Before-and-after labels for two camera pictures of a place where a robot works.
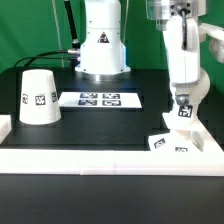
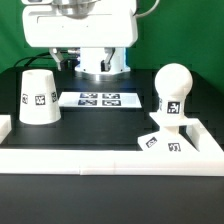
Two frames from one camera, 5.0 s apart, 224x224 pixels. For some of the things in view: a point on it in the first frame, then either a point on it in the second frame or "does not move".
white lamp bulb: [186, 116] -> [172, 82]
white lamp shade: [39, 101] does not move
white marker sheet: [99, 100] does not move
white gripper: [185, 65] -> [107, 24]
